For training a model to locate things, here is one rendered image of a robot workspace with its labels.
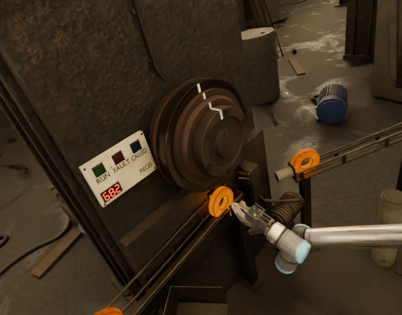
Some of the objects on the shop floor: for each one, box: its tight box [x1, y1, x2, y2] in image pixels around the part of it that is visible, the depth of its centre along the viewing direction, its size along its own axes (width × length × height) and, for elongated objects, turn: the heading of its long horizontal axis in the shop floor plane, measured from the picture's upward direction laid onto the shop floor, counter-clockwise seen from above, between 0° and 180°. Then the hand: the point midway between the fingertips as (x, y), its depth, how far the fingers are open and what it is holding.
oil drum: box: [241, 28, 280, 105], centre depth 385 cm, size 59×59×89 cm
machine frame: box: [0, 0, 273, 315], centre depth 157 cm, size 73×108×176 cm
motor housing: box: [268, 191, 304, 256], centre depth 170 cm, size 13×22×54 cm, turn 155°
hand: (233, 205), depth 131 cm, fingers closed
